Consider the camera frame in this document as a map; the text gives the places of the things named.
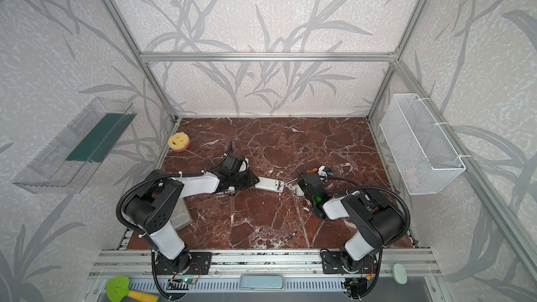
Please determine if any white battery cover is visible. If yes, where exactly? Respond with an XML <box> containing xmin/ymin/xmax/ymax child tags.
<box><xmin>295</xmin><ymin>185</ymin><xmax>304</xmax><ymax>197</ymax></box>

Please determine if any white remote control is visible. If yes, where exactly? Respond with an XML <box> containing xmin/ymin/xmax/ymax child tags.
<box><xmin>254</xmin><ymin>177</ymin><xmax>284</xmax><ymax>193</ymax></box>

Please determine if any orange handled screwdriver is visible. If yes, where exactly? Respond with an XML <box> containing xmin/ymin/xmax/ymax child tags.
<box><xmin>283</xmin><ymin>168</ymin><xmax>318</xmax><ymax>186</ymax></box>

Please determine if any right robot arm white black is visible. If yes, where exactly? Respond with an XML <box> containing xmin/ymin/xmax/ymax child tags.
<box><xmin>297</xmin><ymin>173</ymin><xmax>411</xmax><ymax>273</ymax></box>

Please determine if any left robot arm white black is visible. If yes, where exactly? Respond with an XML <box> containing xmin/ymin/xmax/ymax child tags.
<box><xmin>116</xmin><ymin>153</ymin><xmax>260</xmax><ymax>268</ymax></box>

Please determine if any yellow smiley sponge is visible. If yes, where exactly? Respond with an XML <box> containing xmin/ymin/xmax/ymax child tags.
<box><xmin>168</xmin><ymin>132</ymin><xmax>190</xmax><ymax>152</ymax></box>

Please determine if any grey rectangular sponge block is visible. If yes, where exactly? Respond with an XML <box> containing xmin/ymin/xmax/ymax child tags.
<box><xmin>171</xmin><ymin>199</ymin><xmax>193</xmax><ymax>230</ymax></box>

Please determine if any pink item in basket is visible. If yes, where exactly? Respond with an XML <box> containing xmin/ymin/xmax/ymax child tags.
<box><xmin>402</xmin><ymin>167</ymin><xmax>420</xmax><ymax>190</ymax></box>

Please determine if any pale green rectangular tray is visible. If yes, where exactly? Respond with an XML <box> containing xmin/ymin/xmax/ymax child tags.
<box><xmin>239</xmin><ymin>275</ymin><xmax>285</xmax><ymax>291</ymax></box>

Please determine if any pale green round soap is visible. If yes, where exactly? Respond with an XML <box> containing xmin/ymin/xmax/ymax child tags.
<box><xmin>392</xmin><ymin>264</ymin><xmax>408</xmax><ymax>285</ymax></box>

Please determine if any green yellow scoop brush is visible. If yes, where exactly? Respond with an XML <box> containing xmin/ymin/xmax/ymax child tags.
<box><xmin>105</xmin><ymin>276</ymin><xmax>160</xmax><ymax>302</ymax></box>

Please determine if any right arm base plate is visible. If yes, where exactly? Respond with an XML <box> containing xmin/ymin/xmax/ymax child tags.
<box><xmin>320</xmin><ymin>249</ymin><xmax>378</xmax><ymax>276</ymax></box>

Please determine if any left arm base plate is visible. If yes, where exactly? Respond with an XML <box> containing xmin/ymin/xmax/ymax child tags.
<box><xmin>152</xmin><ymin>252</ymin><xmax>213</xmax><ymax>275</ymax></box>

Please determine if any white wire mesh basket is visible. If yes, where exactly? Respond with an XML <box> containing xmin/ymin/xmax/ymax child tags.
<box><xmin>380</xmin><ymin>94</ymin><xmax>466</xmax><ymax>195</ymax></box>

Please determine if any clear plastic wall shelf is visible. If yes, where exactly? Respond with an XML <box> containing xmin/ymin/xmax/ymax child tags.
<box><xmin>13</xmin><ymin>97</ymin><xmax>136</xmax><ymax>194</ymax></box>

